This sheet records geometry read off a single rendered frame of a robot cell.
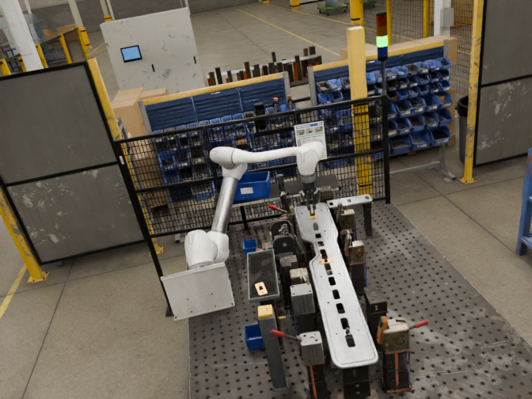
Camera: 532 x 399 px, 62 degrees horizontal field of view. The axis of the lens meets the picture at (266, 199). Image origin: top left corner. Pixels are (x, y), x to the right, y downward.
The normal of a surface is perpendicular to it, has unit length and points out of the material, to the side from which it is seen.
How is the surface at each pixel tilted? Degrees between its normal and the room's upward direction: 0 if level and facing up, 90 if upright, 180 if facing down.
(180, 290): 90
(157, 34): 90
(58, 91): 89
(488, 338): 0
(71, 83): 90
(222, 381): 0
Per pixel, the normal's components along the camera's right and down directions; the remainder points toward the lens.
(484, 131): 0.19, 0.44
